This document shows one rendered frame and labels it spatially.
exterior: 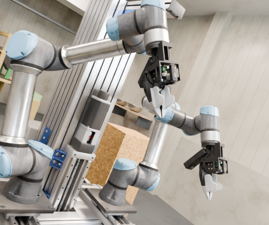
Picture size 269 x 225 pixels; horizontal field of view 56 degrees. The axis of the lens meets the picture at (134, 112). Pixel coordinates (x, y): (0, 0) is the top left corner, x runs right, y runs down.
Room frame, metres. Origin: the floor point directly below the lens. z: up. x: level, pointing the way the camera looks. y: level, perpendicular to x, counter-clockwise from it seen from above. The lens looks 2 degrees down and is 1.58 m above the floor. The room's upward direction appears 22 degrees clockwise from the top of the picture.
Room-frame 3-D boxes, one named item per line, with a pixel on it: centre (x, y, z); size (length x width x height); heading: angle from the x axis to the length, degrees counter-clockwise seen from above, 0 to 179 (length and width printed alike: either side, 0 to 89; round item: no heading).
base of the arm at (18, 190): (1.05, 0.31, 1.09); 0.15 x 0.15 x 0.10
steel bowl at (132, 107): (5.81, 0.03, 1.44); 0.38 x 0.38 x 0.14
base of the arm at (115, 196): (1.38, -0.06, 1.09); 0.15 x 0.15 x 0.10
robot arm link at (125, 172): (1.38, -0.07, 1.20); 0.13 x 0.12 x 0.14; 106
